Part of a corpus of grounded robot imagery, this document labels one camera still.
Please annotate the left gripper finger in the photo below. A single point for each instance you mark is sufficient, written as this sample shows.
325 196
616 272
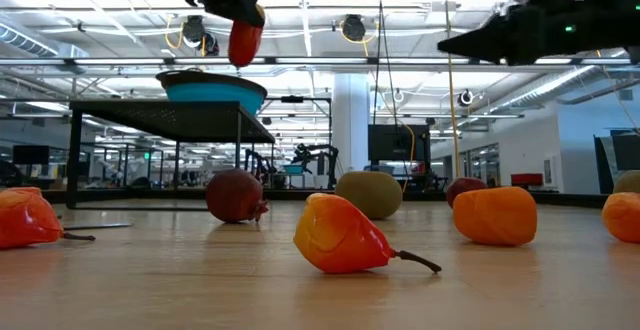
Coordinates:
248 0

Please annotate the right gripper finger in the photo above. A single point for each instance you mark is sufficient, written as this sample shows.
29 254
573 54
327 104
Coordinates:
510 37

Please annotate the blue collapsible colander black rim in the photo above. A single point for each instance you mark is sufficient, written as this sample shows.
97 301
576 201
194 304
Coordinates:
215 92

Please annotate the dark red toy plum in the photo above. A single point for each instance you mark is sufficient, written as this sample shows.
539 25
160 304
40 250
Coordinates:
462 186

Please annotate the green-brown toy kiwi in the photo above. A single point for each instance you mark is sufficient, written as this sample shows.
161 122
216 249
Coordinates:
370 195
630 182

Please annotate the orange bell pepper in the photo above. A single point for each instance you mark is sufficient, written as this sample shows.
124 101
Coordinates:
495 217

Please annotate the dark red toy pomegranate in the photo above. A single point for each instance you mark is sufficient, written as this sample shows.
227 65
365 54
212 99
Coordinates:
232 195

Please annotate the orange-red toy pear with stem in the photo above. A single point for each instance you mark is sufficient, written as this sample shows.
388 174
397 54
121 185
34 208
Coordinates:
340 235
25 220

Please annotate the black background robot arm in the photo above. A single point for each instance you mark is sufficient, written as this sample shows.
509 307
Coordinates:
327 157
255 162

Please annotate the orange plush fruit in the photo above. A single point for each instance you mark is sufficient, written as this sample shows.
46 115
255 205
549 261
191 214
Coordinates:
625 217

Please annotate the large black screen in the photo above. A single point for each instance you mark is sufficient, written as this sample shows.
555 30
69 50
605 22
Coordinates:
625 152

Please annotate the black perforated metal rack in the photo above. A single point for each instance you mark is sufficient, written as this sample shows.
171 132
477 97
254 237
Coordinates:
170 117

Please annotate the red box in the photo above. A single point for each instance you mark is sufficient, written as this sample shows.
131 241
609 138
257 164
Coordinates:
526 179

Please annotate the black monitor on stand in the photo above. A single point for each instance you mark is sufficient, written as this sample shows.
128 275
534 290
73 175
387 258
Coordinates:
397 142

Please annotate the white building pillar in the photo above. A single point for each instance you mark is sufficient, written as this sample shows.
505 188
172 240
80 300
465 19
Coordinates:
350 130

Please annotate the small blue background bowl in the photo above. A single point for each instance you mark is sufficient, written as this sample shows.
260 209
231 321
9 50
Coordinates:
293 169

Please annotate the small black monitor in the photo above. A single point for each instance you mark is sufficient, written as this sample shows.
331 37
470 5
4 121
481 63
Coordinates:
30 155

